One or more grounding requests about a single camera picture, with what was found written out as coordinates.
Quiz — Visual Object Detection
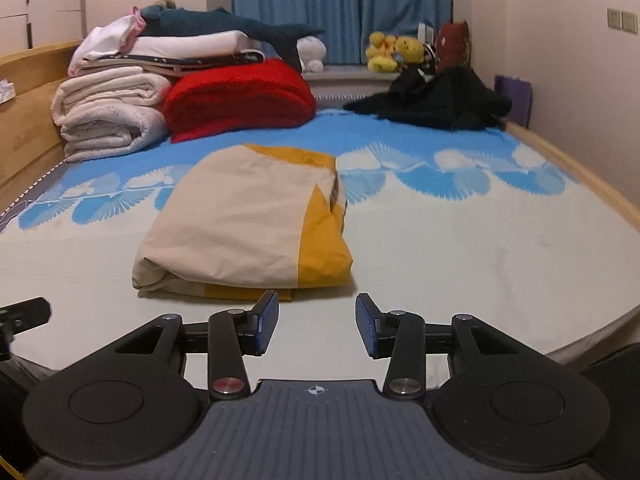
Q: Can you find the beige and yellow jacket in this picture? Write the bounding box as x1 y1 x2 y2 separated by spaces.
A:
131 143 354 302

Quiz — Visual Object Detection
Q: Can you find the white speckled folded quilt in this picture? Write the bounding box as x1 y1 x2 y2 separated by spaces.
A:
60 105 170 163

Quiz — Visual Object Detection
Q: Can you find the beige folded blanket dark trim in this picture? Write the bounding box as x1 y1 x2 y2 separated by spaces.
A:
77 49 266 79

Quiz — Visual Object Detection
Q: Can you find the white plush toy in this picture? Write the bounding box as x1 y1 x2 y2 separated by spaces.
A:
297 36 327 73

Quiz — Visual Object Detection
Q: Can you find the grey window sill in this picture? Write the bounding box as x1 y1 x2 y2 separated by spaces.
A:
302 65 401 84

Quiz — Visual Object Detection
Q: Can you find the red folded blanket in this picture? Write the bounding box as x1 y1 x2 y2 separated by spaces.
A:
163 58 317 144

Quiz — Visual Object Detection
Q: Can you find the blue white printed bed sheet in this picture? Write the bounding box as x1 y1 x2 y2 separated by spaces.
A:
0 107 640 391

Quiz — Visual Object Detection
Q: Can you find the white folded duvet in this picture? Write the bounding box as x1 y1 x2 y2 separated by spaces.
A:
120 30 251 58

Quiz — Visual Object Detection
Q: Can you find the grey mattress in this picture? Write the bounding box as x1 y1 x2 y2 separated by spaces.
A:
0 160 68 233

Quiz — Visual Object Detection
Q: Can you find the pink and white cloth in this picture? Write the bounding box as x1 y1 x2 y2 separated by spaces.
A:
67 6 147 73

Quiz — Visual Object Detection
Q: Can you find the cream folded blanket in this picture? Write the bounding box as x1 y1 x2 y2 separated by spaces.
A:
51 67 173 128

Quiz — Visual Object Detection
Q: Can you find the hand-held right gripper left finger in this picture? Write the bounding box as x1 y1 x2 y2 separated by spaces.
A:
100 290 281 402

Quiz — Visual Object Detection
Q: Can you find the yellow plush toy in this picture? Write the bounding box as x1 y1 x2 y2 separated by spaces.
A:
395 36 426 66
365 31 401 73

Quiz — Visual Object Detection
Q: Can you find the dark teal shark plush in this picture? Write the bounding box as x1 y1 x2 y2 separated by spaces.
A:
140 5 326 72

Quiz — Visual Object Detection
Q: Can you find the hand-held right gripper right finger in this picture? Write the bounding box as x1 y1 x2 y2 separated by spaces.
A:
355 293 538 402

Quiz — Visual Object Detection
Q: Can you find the wooden headboard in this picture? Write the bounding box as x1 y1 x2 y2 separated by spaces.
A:
0 40 83 211

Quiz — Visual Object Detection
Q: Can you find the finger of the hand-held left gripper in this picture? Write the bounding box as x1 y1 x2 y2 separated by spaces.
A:
0 297 52 333

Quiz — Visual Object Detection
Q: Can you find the wooden bed frame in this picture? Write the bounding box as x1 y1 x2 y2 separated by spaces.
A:
505 120 640 372

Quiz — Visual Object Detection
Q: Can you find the blue curtain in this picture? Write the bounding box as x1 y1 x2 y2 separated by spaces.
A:
230 0 453 67

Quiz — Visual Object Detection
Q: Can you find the black clothes pile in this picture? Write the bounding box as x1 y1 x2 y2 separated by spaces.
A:
344 62 513 132

